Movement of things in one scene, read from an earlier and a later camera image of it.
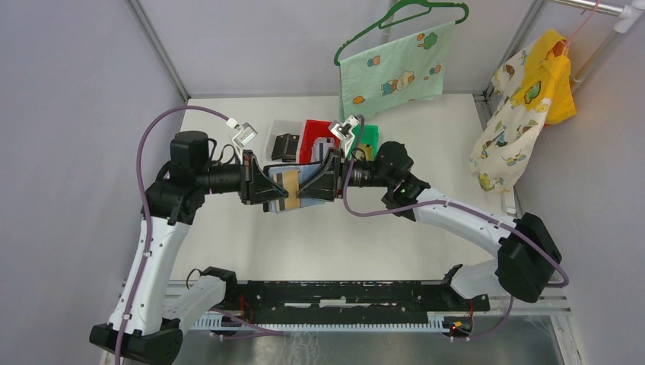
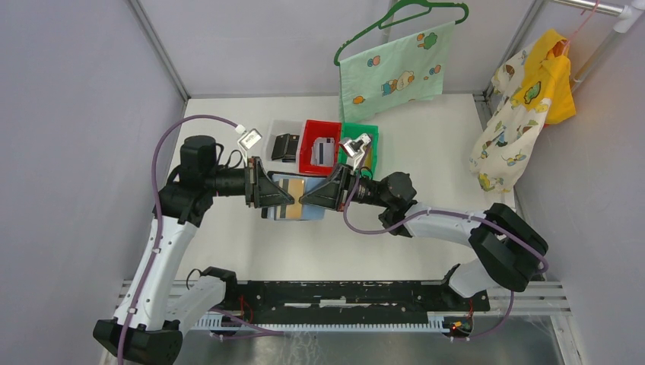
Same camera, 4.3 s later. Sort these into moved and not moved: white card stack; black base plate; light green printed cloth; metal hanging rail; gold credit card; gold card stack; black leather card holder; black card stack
Moved: black leather card holder; gold credit card
Not moved: light green printed cloth; white card stack; black base plate; gold card stack; black card stack; metal hanging rail
